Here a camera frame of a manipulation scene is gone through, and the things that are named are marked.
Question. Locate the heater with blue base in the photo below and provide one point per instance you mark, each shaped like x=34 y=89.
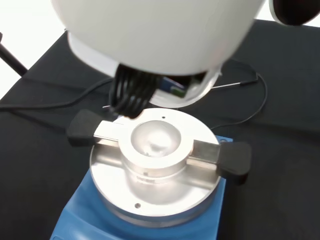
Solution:
x=155 y=175

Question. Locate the black tripod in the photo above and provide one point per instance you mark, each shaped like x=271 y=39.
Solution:
x=10 y=56

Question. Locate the black bench cloth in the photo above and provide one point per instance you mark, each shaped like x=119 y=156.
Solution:
x=275 y=175

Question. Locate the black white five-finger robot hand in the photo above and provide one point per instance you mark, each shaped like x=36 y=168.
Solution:
x=155 y=32

